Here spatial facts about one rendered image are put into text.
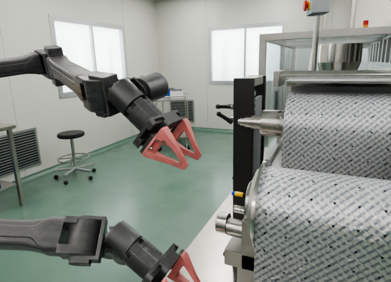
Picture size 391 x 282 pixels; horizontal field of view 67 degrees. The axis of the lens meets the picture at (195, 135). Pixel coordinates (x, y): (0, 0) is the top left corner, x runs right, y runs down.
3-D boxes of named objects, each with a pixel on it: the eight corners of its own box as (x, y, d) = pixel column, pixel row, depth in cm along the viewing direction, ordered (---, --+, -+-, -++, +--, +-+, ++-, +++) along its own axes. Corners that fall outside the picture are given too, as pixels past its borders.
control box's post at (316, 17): (309, 82, 93) (314, 15, 89) (315, 82, 93) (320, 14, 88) (309, 82, 92) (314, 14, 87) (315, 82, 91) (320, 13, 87)
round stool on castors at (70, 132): (78, 168, 438) (73, 127, 423) (106, 172, 416) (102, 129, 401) (46, 182, 390) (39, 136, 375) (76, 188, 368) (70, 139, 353)
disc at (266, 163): (268, 222, 57) (271, 149, 54) (270, 222, 57) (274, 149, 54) (248, 269, 44) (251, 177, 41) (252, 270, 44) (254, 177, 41)
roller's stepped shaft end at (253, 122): (240, 126, 76) (240, 114, 75) (263, 128, 73) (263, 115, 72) (236, 128, 73) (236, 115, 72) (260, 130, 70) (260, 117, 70)
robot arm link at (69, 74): (47, 83, 91) (38, 46, 86) (67, 79, 94) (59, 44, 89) (95, 124, 59) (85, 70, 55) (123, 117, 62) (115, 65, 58)
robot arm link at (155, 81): (91, 115, 62) (84, 74, 58) (130, 99, 71) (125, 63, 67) (134, 125, 56) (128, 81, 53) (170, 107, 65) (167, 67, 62)
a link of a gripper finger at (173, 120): (178, 178, 54) (143, 142, 55) (194, 166, 60) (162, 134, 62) (199, 153, 51) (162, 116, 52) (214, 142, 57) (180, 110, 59)
